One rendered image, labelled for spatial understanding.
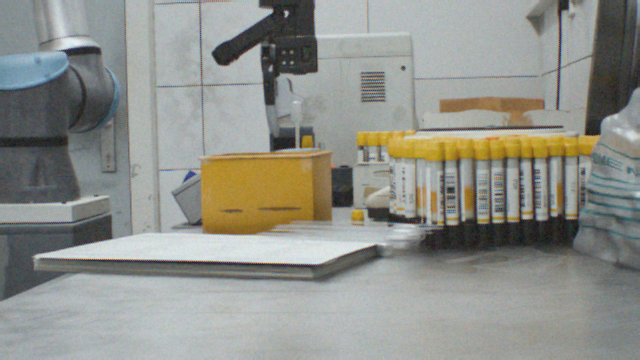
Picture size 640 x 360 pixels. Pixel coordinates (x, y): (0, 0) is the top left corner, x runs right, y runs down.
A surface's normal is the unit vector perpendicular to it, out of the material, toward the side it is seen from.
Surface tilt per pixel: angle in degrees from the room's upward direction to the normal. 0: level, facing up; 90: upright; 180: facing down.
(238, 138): 90
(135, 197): 90
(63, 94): 91
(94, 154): 90
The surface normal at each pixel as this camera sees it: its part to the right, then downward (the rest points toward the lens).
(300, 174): -0.17, 0.06
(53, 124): 0.77, 0.03
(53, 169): 0.65, -0.27
